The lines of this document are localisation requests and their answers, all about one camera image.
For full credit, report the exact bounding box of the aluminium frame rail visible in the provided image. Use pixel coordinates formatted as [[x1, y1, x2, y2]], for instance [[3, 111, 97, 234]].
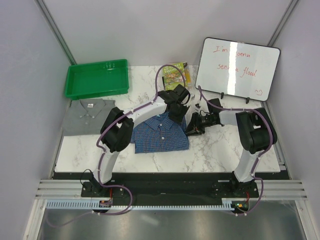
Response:
[[35, 179, 308, 201]]

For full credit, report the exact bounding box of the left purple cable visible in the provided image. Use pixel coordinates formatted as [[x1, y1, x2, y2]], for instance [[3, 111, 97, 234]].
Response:
[[46, 64, 190, 227]]

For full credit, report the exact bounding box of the left light blue cable duct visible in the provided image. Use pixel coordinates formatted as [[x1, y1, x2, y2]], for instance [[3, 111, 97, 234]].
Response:
[[46, 199, 113, 210]]

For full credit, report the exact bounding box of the green treehouse book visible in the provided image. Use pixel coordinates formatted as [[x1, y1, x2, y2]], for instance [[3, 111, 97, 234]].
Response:
[[162, 62, 192, 91]]

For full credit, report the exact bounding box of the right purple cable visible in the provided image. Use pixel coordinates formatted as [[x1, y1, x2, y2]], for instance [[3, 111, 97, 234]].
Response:
[[197, 85, 275, 217]]

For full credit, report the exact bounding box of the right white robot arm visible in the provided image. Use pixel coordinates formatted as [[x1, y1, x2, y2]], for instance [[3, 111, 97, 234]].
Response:
[[186, 98, 278, 197]]

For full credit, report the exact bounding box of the blue plaid long sleeve shirt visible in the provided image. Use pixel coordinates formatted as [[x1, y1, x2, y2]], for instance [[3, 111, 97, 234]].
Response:
[[130, 112, 190, 154]]

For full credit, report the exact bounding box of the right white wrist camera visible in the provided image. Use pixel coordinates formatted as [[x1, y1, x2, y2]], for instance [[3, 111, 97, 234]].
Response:
[[194, 100, 202, 113]]

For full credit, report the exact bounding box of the white whiteboard with red writing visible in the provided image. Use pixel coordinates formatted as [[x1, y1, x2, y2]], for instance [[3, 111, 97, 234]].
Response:
[[194, 37, 281, 102]]

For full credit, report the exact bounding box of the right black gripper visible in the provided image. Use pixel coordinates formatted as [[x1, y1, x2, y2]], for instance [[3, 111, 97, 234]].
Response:
[[182, 111, 216, 137]]

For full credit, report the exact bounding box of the green plastic tray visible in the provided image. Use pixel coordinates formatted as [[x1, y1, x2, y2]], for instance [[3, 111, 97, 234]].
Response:
[[64, 59, 129, 100]]

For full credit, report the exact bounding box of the purple cable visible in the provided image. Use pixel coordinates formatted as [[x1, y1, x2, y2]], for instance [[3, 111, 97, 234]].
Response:
[[46, 64, 190, 227], [197, 85, 275, 217]]

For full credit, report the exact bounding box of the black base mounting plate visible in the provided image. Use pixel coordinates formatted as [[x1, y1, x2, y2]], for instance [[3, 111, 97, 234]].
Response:
[[81, 173, 259, 207]]

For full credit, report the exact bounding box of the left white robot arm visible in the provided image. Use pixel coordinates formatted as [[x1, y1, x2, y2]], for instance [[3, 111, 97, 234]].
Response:
[[92, 84, 191, 197]]

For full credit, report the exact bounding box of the folded grey shirt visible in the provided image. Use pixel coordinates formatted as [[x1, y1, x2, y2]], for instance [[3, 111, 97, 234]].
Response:
[[62, 98, 115, 136]]

